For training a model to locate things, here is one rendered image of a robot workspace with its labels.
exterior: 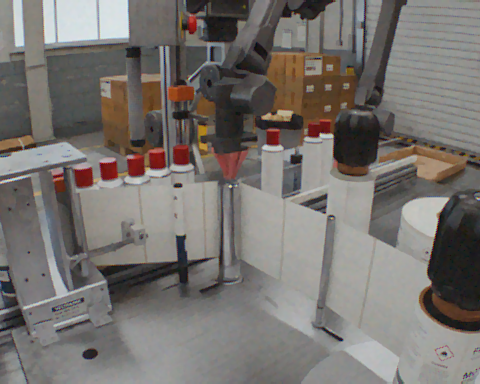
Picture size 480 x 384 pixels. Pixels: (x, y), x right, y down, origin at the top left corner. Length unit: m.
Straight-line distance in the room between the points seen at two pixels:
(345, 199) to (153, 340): 0.40
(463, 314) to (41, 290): 0.54
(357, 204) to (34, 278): 0.54
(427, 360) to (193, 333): 0.36
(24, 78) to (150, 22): 5.41
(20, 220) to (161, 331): 0.26
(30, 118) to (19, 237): 5.65
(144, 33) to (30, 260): 0.45
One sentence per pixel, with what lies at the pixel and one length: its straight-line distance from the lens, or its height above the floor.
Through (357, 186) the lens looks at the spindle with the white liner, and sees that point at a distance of 0.72.
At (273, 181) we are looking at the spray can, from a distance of 0.98.
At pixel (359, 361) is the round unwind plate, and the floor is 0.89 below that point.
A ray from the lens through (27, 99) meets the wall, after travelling 6.18.
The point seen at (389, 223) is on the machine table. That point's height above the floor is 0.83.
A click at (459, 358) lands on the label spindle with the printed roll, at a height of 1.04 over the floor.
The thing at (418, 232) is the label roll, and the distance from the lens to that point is 0.66.
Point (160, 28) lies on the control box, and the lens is 0.79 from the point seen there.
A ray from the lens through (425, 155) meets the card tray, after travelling 1.88.
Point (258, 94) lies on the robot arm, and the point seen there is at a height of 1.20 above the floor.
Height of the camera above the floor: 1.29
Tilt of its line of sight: 21 degrees down
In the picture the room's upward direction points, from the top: straight up
